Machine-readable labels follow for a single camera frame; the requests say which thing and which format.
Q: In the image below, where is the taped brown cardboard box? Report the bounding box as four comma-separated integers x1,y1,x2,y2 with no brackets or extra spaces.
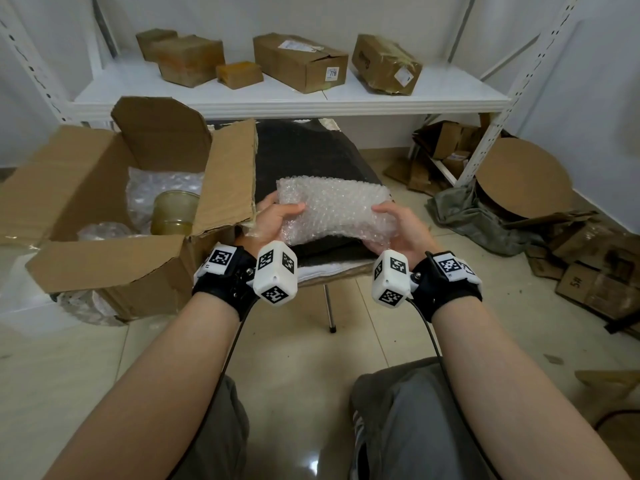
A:
149,35,226,88

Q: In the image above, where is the yellowish translucent jar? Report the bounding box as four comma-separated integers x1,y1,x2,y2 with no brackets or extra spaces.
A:
150,190,201,237

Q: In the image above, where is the black right wrist strap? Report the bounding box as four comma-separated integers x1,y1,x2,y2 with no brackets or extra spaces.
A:
409,251,484,323

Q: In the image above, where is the large open cardboard box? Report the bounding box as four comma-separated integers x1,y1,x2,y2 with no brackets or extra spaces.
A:
0,96,259,321

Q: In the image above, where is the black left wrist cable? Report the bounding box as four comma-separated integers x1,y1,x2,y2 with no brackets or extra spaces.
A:
166,294,252,480

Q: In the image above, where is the person's right hand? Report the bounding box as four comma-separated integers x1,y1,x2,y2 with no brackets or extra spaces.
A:
362,201,442,273

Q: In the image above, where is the person's left hand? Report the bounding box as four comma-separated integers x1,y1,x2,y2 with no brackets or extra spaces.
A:
242,191,306,254

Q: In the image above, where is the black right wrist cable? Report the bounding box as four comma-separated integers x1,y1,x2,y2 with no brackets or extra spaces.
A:
406,251,502,480

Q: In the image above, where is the crumpled labelled cardboard box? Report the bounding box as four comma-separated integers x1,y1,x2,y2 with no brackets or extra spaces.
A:
351,34,424,96

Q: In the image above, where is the heap of flattened cardboard boxes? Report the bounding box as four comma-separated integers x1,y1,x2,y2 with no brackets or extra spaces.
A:
502,210,640,340

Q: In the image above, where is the long labelled cardboard box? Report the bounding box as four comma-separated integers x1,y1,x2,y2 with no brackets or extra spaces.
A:
252,33,350,94

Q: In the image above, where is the black left wrist strap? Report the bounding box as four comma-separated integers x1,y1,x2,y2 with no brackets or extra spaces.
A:
192,243,259,323

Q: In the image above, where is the clear plastic bag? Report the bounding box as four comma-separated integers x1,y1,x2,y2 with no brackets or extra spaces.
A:
50,289,128,328

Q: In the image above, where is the person's leg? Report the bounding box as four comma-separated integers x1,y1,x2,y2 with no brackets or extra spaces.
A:
349,357,497,480
172,375,251,480

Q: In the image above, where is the bubble wrap package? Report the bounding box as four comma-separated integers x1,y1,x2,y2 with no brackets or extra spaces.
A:
276,175,400,248

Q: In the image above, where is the person's left leg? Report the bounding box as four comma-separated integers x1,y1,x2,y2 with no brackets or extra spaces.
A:
172,375,251,480

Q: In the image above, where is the white metal shelving rack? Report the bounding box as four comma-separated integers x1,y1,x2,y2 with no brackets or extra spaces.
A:
0,0,586,188

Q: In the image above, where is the bubble wrap sheet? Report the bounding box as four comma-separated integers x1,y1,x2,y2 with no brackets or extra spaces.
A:
125,167,206,231

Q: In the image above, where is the person's left forearm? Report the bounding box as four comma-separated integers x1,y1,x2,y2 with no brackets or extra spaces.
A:
44,291,242,480

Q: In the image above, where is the black floor cable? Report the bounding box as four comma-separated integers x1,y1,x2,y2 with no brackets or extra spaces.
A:
591,409,640,430

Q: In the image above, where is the person's right forearm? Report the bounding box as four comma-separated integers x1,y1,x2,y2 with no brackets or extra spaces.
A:
431,295,632,480

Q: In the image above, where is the clear plastic container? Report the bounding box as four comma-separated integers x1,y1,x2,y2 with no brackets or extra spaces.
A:
77,222,147,242

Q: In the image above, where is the tiny flat cardboard box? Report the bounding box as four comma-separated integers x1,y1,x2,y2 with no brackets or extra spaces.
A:
215,61,265,90

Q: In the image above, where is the person's right leg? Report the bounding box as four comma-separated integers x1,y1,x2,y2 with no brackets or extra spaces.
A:
349,357,497,480

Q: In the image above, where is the grey-green cloth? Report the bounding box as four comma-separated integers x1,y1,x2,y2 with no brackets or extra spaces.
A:
426,185,547,257

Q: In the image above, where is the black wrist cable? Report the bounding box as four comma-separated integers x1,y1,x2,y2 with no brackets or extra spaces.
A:
166,294,252,480
406,251,502,480

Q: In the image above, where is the pile of torn cardboard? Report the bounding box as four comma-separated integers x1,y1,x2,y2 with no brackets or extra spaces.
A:
382,113,513,197

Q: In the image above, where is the black cushioned chair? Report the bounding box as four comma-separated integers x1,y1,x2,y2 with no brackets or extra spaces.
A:
235,118,397,334

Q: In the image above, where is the round cardboard disc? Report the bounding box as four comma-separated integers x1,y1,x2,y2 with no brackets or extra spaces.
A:
474,138,575,220

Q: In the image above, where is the black wrist strap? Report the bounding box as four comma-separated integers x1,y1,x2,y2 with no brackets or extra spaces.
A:
409,251,484,323
192,243,259,323

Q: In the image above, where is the small square cardboard box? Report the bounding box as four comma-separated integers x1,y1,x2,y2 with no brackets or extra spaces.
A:
135,28,179,62

